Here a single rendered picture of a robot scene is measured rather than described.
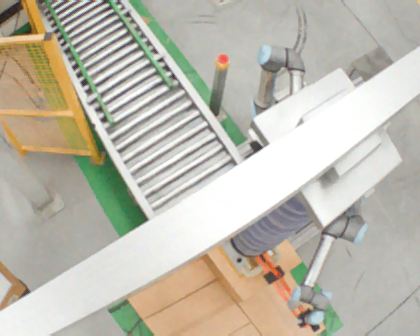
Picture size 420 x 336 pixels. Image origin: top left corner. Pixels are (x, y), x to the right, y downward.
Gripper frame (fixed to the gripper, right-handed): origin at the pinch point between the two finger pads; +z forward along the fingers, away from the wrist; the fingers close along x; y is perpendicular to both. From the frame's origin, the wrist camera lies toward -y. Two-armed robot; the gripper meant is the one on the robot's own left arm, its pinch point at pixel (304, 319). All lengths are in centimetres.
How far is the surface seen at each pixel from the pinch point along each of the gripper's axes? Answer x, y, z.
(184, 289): 43, 55, 66
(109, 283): 59, 59, -185
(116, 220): 56, 127, 121
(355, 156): -1, 55, -175
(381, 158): -11, 51, -167
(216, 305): 32, 35, 66
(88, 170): 56, 171, 122
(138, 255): 50, 61, -185
